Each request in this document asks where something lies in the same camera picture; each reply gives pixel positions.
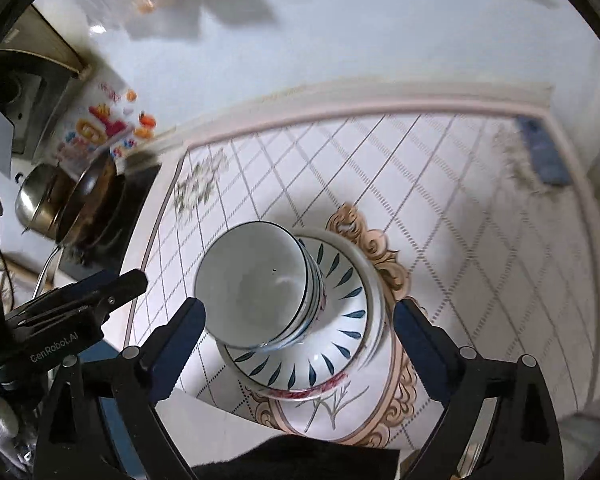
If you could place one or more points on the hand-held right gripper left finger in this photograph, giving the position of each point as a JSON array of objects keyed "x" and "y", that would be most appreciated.
[{"x": 180, "y": 342}]

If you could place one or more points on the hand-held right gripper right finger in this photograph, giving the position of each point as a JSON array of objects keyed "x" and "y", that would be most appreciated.
[{"x": 420, "y": 347}]

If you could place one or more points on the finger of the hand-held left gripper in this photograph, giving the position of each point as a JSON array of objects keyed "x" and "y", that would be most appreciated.
[{"x": 95, "y": 295}]

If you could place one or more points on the white plate blue leaf pattern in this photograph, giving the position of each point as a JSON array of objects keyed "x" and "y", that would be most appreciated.
[{"x": 345, "y": 315}]

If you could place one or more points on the large white plate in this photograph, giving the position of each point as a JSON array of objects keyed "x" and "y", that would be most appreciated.
[{"x": 380, "y": 295}]

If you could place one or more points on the black stove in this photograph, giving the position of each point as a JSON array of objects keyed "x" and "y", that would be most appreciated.
[{"x": 125, "y": 225}]

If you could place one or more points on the dirty wok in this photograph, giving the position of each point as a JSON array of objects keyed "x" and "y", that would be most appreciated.
[{"x": 92, "y": 200}]

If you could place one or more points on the steel pot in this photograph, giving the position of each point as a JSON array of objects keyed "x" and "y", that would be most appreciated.
[{"x": 37, "y": 200}]

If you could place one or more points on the white bowl blue rim lines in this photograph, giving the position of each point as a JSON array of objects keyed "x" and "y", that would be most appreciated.
[{"x": 316, "y": 285}]

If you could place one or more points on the patterned table mat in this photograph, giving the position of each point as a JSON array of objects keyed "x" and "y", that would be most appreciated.
[{"x": 430, "y": 210}]

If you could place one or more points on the range hood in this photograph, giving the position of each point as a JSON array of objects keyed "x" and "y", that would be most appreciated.
[{"x": 20, "y": 85}]

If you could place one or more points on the blue cleaning cloth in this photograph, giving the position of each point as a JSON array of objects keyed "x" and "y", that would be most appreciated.
[{"x": 542, "y": 152}]

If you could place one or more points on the colourful wall sticker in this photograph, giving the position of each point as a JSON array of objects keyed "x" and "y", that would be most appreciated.
[{"x": 100, "y": 127}]

